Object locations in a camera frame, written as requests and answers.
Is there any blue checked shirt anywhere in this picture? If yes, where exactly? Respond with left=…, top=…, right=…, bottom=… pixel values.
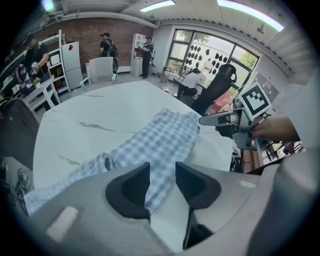
left=24, top=107, right=201, bottom=216

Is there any clear acrylic stool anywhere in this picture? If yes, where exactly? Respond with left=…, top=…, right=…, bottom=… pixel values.
left=157, top=66, right=174, bottom=85

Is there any black cable pile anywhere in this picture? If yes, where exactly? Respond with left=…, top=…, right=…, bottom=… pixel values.
left=231, top=147, right=242, bottom=174

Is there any pink chair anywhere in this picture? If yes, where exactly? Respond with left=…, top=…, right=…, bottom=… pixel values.
left=214, top=91, right=235, bottom=111

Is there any dark blue domed appliance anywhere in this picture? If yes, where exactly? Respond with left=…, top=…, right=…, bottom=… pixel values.
left=14, top=64, right=29, bottom=86

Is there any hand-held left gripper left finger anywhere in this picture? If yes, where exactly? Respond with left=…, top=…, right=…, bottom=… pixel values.
left=29, top=161, right=176, bottom=256

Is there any person's right forearm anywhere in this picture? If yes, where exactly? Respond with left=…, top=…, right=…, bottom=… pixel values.
left=251, top=114, right=301, bottom=143

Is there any black framed window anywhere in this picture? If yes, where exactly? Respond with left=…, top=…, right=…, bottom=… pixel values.
left=164, top=28, right=261, bottom=91

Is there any white refrigerator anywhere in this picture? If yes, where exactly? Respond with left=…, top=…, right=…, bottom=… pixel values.
left=61, top=41, right=83, bottom=92

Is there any white office chair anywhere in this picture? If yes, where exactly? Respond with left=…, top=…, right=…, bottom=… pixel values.
left=79, top=56, right=117, bottom=91

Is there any white arched cabinet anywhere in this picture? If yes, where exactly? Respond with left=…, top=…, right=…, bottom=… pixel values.
left=130, top=33, right=149, bottom=76

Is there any wooden bench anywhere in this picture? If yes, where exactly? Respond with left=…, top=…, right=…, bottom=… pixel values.
left=242, top=148, right=262, bottom=174

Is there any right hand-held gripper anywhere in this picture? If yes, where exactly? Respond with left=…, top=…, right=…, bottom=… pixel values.
left=199, top=81, right=272, bottom=151

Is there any white shelving unit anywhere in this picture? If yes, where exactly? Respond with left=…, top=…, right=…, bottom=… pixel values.
left=0, top=29, right=71, bottom=95

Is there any ceiling tube light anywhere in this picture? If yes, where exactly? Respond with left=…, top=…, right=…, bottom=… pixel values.
left=139, top=0, right=177, bottom=13
left=41, top=0, right=55, bottom=12
left=216, top=0, right=286, bottom=32

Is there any black office chair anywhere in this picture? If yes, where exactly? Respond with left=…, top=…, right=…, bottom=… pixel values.
left=191, top=63, right=239, bottom=117

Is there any green charger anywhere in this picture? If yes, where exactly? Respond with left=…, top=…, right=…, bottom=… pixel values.
left=16, top=169, right=29, bottom=182

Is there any white side table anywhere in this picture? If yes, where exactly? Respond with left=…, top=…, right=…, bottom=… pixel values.
left=22, top=78, right=62, bottom=113

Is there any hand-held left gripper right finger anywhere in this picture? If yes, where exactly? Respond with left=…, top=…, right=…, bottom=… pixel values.
left=175, top=161, right=262, bottom=251

